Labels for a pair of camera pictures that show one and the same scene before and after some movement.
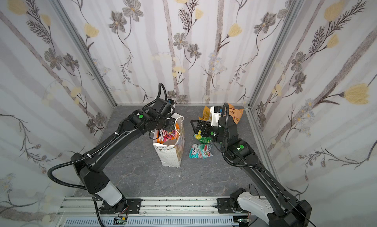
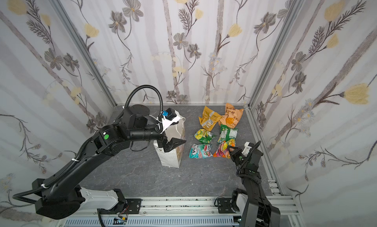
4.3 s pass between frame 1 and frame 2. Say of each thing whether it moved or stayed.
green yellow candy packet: stayed
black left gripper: moved
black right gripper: moved
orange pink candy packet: moved
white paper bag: stayed
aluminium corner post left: stayed
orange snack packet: stayed
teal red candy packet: stayed
